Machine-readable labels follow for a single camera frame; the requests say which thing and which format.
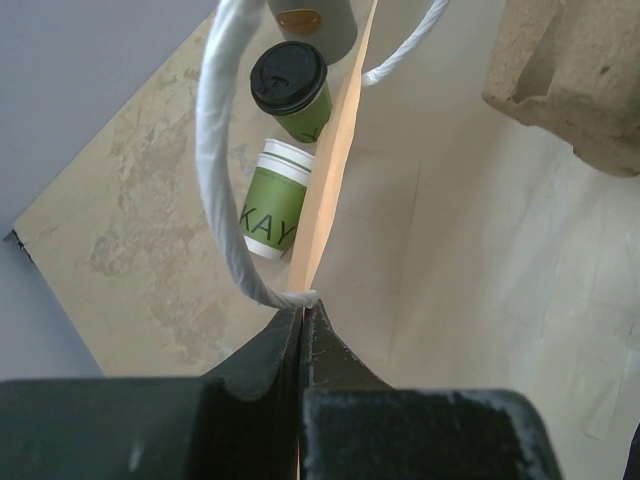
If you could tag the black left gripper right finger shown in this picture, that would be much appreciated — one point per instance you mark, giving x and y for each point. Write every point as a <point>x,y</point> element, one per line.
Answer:
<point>356,426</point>

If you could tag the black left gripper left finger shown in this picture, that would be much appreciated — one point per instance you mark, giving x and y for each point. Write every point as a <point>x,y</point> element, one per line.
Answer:
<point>237,421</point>

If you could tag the brown paper bag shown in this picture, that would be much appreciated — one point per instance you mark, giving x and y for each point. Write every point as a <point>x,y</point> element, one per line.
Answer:
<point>452,246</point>

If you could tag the green paper coffee cup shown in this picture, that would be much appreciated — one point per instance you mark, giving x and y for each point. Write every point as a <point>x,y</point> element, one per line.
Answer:
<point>306,125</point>

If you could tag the grey straw holder cup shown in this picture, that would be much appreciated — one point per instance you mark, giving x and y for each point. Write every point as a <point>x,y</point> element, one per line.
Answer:
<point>327,25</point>

